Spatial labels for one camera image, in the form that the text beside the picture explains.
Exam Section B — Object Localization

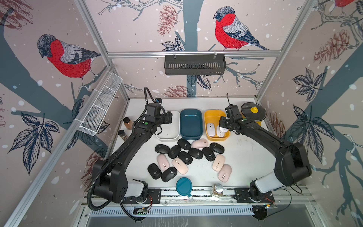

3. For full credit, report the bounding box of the black mouse bottom centre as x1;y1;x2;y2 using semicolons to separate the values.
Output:
161;166;178;183

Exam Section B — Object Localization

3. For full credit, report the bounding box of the yellow pot with black lid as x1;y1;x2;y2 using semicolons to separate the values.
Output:
241;102;267;125

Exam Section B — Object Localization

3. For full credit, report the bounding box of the yellow storage box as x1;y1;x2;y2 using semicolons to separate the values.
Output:
204;110;230;142

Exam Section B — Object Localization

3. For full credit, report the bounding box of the black mouse top centre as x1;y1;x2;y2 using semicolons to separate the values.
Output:
177;138;192;150

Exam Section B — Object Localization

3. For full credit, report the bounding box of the black mouse far left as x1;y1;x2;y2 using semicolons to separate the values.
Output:
155;144;170;154

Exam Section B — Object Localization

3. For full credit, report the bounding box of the dark spice bottle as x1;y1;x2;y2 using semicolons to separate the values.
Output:
118;130;128;141

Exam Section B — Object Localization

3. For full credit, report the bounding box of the pink mouse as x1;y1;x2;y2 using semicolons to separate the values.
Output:
192;139;209;149
212;154;226;172
172;158;189;175
157;154;170;172
218;164;232;183

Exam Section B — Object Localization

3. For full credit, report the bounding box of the brown spice bottle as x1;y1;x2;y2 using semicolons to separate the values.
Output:
123;117;133;130

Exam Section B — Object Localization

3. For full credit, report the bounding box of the white wire mesh shelf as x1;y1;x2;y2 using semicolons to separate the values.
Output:
78;72;123;136

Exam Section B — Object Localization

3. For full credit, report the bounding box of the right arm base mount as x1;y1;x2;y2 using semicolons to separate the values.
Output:
233;187;275;203

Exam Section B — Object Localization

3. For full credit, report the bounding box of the black hanging wire basket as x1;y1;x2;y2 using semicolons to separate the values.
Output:
164;54;226;76

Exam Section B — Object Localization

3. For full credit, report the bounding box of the black mouse top right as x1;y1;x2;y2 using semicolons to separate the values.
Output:
209;142;225;154

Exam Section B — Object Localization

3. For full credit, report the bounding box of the white storage box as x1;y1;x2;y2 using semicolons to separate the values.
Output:
156;110;181;142

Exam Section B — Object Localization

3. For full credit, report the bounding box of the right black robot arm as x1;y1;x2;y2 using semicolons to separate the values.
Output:
219;104;312;201

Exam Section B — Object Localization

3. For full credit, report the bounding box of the pink mouse top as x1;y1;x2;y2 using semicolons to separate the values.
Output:
192;139;209;149

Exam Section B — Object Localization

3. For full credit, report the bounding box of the black mouse upper left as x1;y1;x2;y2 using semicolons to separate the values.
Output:
168;145;182;159

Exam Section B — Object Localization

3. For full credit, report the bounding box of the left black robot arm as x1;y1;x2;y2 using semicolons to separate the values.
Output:
87;87;173;211

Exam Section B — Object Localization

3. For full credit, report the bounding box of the small glass jar silver lid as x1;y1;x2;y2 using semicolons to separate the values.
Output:
212;183;224;198

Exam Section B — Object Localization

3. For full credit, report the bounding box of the white mouse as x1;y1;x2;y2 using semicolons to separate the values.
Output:
216;126;225;138
206;123;216;137
219;127;229;132

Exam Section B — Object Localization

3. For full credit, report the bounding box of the teal round lid container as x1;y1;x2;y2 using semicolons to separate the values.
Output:
176;177;193;197

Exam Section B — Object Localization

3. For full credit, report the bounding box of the teal storage box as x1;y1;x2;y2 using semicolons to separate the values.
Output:
180;109;203;141

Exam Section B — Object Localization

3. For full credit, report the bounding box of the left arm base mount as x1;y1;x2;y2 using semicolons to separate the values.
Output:
122;188;161;205

